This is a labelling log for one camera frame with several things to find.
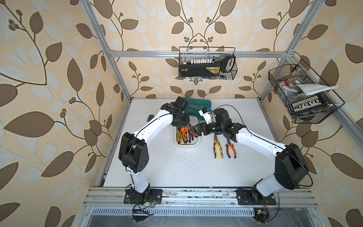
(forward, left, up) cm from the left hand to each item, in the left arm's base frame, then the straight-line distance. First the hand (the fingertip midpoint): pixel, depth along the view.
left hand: (187, 122), depth 85 cm
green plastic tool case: (+25, -6, -11) cm, 28 cm away
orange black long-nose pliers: (-10, -27, -16) cm, 32 cm away
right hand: (-5, -4, +1) cm, 6 cm away
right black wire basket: (+20, -58, +18) cm, 64 cm away
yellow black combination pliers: (-5, -19, -15) cm, 25 cm away
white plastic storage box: (-8, -5, -11) cm, 15 cm away
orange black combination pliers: (-4, +2, -2) cm, 5 cm away
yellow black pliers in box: (-3, +6, -13) cm, 15 cm away
